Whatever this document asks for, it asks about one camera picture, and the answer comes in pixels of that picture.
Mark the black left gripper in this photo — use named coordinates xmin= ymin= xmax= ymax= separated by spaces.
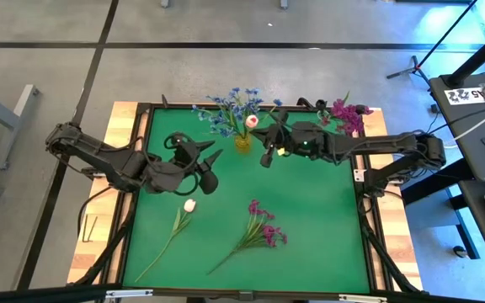
xmin=143 ymin=138 xmax=223 ymax=194

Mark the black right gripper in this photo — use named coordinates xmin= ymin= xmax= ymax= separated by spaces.
xmin=250 ymin=109 xmax=338 ymax=163

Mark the pale pink artificial tulip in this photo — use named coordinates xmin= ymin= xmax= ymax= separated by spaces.
xmin=135 ymin=198 xmax=198 ymax=284
xmin=242 ymin=114 xmax=260 ymax=138

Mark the blue artificial flower bunch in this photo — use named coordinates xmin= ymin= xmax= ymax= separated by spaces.
xmin=191 ymin=87 xmax=285 ymax=140

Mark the purple artificial flower bunch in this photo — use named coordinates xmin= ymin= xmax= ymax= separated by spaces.
xmin=317 ymin=91 xmax=374 ymax=138
xmin=206 ymin=199 xmax=289 ymax=275

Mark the yellow glass vase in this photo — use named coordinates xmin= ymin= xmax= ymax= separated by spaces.
xmin=233 ymin=133 xmax=253 ymax=155

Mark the green table mat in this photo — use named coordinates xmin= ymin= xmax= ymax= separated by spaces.
xmin=122 ymin=107 xmax=372 ymax=295

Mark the thin black tripod stand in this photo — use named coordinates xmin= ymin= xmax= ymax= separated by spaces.
xmin=386 ymin=0 xmax=479 ymax=81

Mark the grey metal desk leg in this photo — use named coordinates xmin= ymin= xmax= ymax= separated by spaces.
xmin=0 ymin=83 xmax=41 ymax=197

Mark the black desk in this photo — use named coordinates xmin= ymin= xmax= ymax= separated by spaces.
xmin=429 ymin=73 xmax=485 ymax=284

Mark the white label sticker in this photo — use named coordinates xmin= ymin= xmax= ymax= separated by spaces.
xmin=444 ymin=86 xmax=485 ymax=106

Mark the thick black pole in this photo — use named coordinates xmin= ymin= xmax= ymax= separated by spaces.
xmin=443 ymin=23 xmax=485 ymax=88

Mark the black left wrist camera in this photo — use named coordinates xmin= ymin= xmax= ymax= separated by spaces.
xmin=198 ymin=166 xmax=221 ymax=195

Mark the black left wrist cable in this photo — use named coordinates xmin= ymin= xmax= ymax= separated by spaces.
xmin=163 ymin=131 xmax=193 ymax=152

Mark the black table frame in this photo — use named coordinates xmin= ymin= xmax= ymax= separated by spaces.
xmin=67 ymin=100 xmax=427 ymax=303

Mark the white cable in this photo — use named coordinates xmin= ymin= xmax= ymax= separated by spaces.
xmin=442 ymin=100 xmax=485 ymax=151

